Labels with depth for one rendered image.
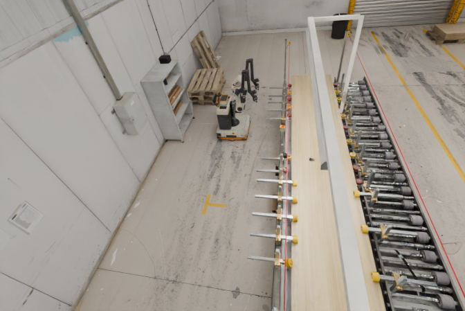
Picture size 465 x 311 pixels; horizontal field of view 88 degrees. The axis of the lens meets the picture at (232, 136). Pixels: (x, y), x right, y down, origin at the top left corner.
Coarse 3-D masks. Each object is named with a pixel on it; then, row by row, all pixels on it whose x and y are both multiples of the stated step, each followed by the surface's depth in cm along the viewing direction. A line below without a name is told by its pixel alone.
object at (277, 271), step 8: (280, 136) 418; (280, 144) 405; (280, 224) 300; (280, 240) 287; (280, 248) 281; (280, 256) 274; (280, 264) 268; (280, 272) 262; (280, 280) 257; (272, 296) 247; (272, 304) 242
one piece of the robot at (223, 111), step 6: (228, 96) 512; (228, 102) 496; (222, 108) 483; (228, 108) 484; (222, 114) 486; (228, 114) 487; (234, 114) 519; (222, 120) 495; (228, 120) 493; (234, 120) 508; (222, 126) 507; (228, 126) 504
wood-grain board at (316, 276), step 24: (312, 96) 460; (312, 120) 410; (336, 120) 402; (312, 144) 369; (312, 168) 335; (312, 192) 308; (312, 216) 284; (360, 216) 277; (312, 240) 263; (336, 240) 260; (360, 240) 257; (312, 264) 246; (336, 264) 244; (312, 288) 231; (336, 288) 228
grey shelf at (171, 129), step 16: (160, 64) 494; (176, 64) 513; (144, 80) 451; (160, 80) 443; (176, 80) 502; (160, 96) 465; (160, 112) 493; (192, 112) 593; (160, 128) 526; (176, 128) 562
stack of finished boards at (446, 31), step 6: (444, 24) 756; (450, 24) 751; (456, 24) 746; (462, 24) 741; (438, 30) 745; (444, 30) 725; (450, 30) 720; (456, 30) 715; (462, 30) 711; (444, 36) 717; (450, 36) 711; (456, 36) 708; (462, 36) 706
